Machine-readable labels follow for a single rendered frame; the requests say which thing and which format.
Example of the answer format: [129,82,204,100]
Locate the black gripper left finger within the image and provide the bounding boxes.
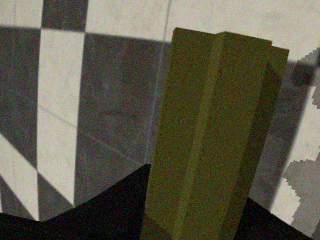
[0,164,151,240]

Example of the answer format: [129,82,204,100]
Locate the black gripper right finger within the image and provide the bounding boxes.
[233,197,312,240]

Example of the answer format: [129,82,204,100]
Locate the olive shaft through grey block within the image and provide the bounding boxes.
[139,27,289,240]

